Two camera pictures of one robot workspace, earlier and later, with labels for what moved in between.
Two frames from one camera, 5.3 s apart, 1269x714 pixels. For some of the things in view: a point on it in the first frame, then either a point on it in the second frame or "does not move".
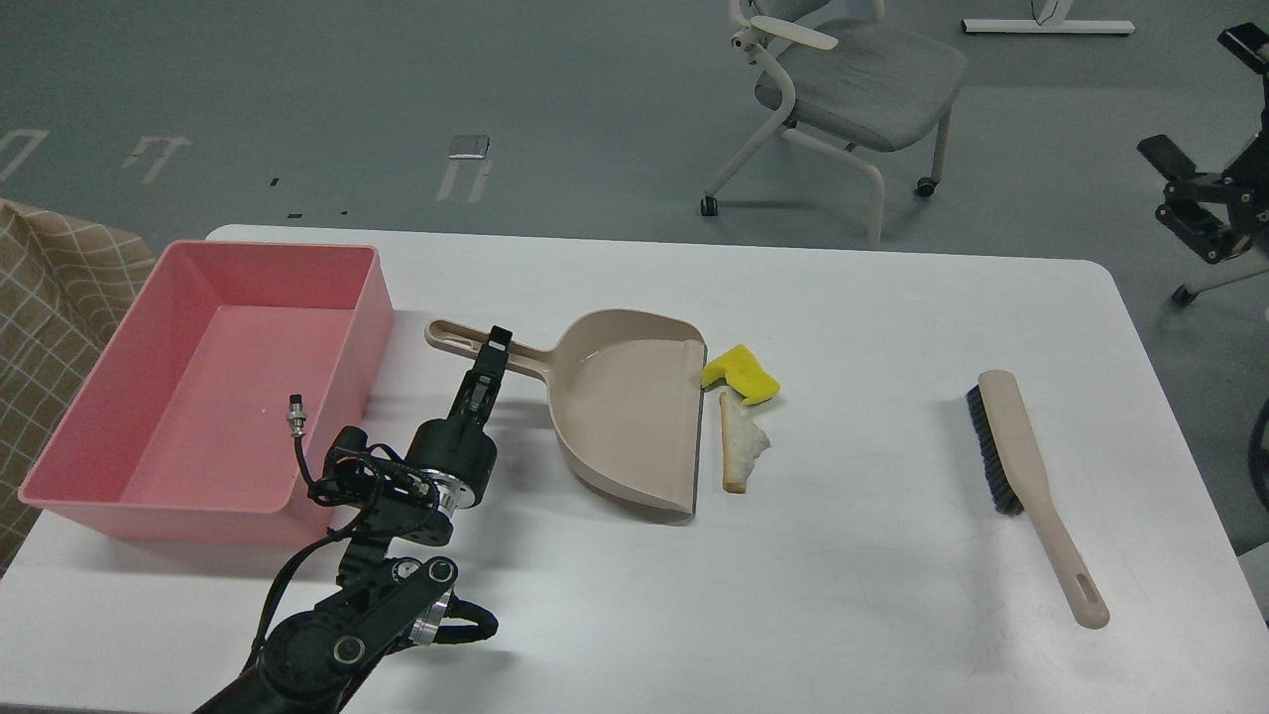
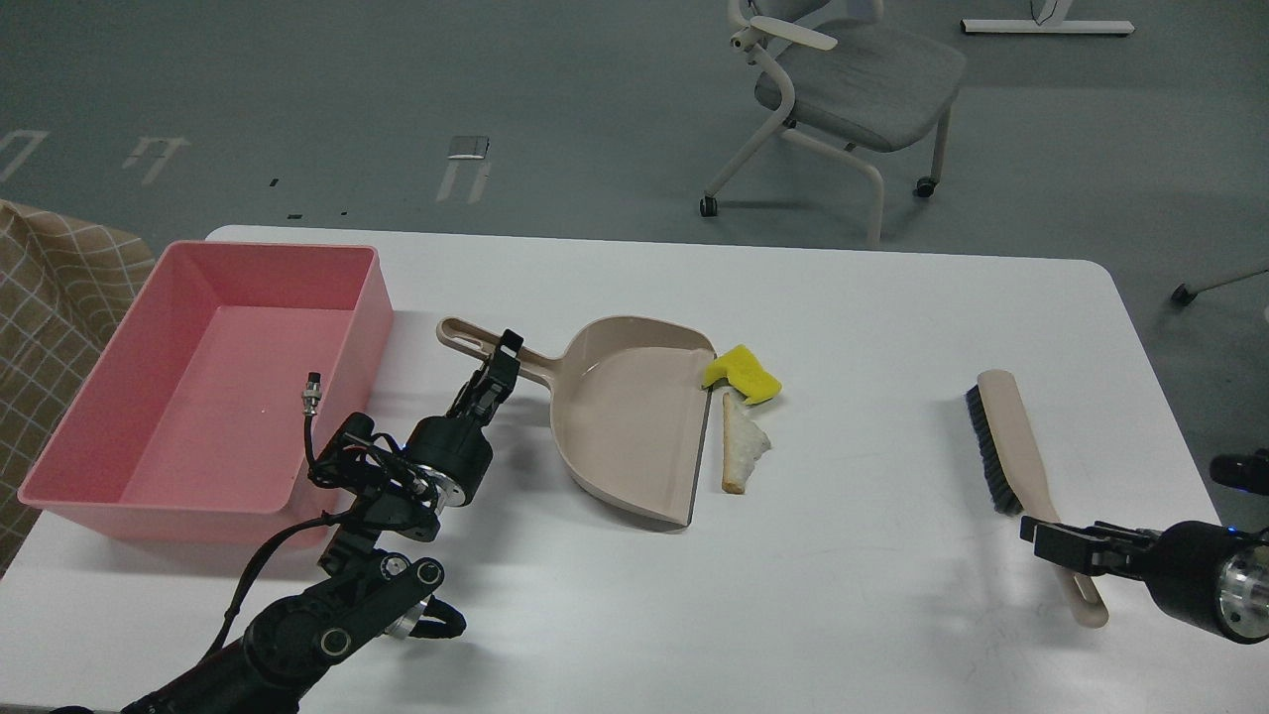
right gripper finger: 1244,42 to 1093,546
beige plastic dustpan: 626,389 does not move
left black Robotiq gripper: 457,453 does not move
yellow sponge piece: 744,374 does not move
